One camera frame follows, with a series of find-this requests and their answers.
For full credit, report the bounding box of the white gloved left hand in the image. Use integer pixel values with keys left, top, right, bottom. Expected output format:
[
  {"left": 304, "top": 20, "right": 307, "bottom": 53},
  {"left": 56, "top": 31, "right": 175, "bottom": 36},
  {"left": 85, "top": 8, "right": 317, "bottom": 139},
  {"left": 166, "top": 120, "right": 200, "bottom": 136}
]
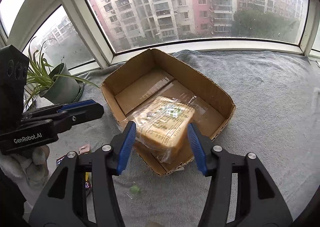
[{"left": 1, "top": 145, "right": 50, "bottom": 189}]

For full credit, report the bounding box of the pink candy packet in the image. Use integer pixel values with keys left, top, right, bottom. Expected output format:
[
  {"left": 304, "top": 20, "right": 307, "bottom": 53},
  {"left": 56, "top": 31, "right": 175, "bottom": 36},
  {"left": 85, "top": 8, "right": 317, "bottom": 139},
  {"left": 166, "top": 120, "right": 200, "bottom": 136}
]
[{"left": 79, "top": 144, "right": 91, "bottom": 155}]

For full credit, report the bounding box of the snickers bar chinese label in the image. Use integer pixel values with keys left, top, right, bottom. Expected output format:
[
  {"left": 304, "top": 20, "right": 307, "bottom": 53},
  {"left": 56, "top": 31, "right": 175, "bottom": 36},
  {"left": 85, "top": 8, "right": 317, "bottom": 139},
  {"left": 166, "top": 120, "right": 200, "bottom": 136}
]
[{"left": 56, "top": 156, "right": 65, "bottom": 167}]

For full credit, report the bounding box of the green pot saucer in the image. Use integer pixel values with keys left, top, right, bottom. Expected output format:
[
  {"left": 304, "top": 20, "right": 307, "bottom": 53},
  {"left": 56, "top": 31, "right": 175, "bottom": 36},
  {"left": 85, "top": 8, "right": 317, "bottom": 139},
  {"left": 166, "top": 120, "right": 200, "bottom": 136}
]
[{"left": 73, "top": 81, "right": 85, "bottom": 103}]

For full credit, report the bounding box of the small green candy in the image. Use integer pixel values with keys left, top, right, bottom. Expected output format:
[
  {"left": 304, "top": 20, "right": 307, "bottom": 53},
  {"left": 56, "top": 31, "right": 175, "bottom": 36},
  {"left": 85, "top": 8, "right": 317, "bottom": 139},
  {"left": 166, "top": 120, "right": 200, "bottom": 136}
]
[{"left": 129, "top": 184, "right": 141, "bottom": 196}]

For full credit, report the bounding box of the spider plant in green pot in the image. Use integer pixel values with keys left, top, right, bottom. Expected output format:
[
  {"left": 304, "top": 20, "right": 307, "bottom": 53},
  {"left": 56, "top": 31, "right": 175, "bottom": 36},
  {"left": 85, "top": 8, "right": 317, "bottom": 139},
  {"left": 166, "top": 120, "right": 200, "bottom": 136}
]
[{"left": 24, "top": 50, "right": 96, "bottom": 106}]

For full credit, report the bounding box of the brown cardboard box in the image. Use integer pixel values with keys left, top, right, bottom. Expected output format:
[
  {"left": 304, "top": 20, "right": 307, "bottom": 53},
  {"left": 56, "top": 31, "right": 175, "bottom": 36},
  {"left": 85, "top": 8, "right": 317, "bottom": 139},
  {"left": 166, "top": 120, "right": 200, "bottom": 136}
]
[{"left": 101, "top": 49, "right": 235, "bottom": 176}]

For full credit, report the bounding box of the snickers bar english label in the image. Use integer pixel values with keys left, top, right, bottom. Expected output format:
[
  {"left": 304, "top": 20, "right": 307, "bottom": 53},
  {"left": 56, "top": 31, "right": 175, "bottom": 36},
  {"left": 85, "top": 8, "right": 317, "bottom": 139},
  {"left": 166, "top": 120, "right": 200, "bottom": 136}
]
[{"left": 85, "top": 181, "right": 92, "bottom": 197}]

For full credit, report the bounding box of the bread loaf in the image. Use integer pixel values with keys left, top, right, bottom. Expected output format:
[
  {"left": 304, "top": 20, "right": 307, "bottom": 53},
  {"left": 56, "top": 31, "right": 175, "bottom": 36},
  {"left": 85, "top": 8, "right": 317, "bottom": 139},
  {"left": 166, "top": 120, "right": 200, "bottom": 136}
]
[{"left": 119, "top": 95, "right": 208, "bottom": 164}]

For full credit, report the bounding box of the grey blanket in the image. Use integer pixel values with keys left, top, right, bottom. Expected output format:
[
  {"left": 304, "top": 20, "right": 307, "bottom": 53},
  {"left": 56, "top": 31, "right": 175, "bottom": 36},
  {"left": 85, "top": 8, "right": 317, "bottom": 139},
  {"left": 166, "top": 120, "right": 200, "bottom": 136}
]
[{"left": 22, "top": 50, "right": 320, "bottom": 227}]

